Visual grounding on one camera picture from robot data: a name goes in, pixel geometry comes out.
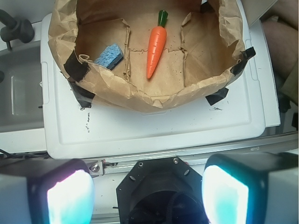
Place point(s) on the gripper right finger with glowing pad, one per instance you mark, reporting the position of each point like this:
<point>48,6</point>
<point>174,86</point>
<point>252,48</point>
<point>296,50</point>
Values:
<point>251,188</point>

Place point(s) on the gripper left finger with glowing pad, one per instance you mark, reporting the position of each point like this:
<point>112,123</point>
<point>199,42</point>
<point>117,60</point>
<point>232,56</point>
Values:
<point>45,191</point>

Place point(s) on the orange plastic carrot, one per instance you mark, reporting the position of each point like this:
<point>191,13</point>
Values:
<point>157,40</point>

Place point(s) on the white plastic board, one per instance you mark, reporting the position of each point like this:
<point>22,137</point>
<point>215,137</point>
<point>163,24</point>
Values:
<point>102,131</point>

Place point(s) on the white toy sink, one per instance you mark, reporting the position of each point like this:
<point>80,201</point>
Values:
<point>21,96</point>

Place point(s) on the brown paper bag tray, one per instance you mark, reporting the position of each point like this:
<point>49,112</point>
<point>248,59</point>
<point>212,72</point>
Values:
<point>204,50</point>

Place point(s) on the blue sponge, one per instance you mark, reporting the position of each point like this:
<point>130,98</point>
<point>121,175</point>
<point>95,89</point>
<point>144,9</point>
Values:
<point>110,57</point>

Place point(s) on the grey toy faucet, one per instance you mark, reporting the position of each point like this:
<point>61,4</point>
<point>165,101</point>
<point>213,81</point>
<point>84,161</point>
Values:
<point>15,28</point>

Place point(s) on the black octagonal mount plate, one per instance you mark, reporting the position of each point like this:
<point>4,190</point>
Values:
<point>161,191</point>

